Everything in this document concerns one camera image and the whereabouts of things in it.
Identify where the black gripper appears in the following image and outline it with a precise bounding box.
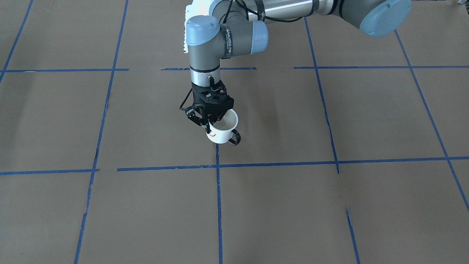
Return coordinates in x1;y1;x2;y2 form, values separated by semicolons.
186;81;234;133

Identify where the white smiley face mug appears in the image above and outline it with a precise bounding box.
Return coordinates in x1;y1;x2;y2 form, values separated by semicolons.
207;110;241;146

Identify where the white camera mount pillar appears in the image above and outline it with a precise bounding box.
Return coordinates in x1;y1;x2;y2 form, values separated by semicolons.
183;2;199;54

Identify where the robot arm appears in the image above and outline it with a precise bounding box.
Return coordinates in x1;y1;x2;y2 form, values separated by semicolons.
183;0;411;133

